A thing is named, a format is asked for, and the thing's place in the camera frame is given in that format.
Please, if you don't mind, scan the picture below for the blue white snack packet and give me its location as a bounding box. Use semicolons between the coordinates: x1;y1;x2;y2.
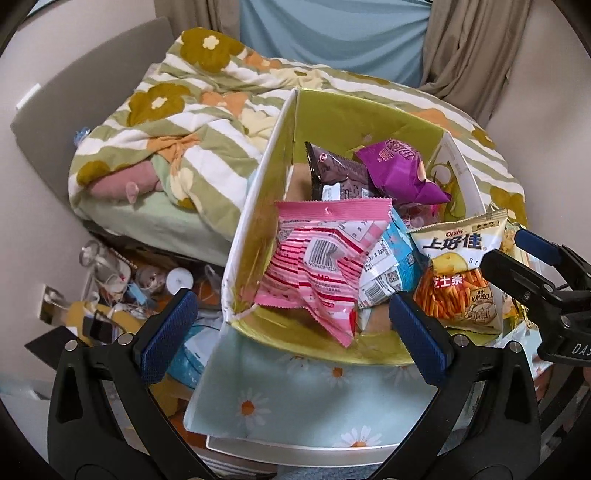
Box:
355;210;423;310

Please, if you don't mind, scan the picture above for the light blue bag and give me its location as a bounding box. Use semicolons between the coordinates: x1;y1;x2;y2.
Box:
168;323;218;388

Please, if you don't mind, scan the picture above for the pink plush toy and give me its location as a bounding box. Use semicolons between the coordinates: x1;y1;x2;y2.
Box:
90;161;162;204

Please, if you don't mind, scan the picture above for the brown snack packet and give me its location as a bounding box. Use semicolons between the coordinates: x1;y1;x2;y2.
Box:
305;141;393;201

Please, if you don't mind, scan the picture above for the beige curtain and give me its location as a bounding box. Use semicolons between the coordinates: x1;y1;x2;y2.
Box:
154;0;241;40
418;0;534;123

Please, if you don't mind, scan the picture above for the white orange cheese stick packet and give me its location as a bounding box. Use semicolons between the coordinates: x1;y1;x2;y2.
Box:
410;209;509;335

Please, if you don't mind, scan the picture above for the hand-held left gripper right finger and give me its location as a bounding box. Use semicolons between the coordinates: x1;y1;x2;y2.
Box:
369;291;542;480

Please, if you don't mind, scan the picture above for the floral striped blanket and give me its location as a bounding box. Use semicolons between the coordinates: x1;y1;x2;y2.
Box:
68;28;527;232

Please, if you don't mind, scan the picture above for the white table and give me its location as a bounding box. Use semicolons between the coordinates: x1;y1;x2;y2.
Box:
205;434;402;467

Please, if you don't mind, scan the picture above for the pink white snack packet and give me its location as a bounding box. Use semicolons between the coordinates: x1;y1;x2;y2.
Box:
397;200;444;227

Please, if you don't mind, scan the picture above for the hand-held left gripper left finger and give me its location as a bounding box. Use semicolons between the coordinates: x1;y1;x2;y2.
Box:
47;288;218;480

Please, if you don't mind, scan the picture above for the yellow-green cardboard box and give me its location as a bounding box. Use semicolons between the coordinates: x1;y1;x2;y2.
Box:
222;87;490;365

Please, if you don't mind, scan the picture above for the white round object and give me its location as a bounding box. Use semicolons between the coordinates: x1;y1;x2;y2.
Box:
165;268;194;294

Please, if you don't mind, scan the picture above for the light blue cloth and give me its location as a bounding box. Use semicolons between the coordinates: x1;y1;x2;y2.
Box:
238;0;432;88

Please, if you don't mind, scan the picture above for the pink striped snack packet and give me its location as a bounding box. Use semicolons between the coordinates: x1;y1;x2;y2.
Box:
254;198;393;348

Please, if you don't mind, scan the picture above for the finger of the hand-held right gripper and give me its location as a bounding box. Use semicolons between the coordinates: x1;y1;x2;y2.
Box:
515;228;591;289
480;249;566;319

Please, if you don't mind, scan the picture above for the purple chip packet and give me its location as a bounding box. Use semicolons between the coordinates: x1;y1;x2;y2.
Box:
355;138;452;205

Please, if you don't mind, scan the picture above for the green bed sheet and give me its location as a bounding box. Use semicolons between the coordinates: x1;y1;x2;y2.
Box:
76;189;232;266

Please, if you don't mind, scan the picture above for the yellow chip packet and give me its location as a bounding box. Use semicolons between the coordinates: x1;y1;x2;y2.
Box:
501;220;529;266

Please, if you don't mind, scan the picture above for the white power outlet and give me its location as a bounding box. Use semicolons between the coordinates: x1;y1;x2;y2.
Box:
39;285;68;324

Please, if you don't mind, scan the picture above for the daisy print tablecloth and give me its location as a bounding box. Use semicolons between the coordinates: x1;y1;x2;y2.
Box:
184;295;555;449

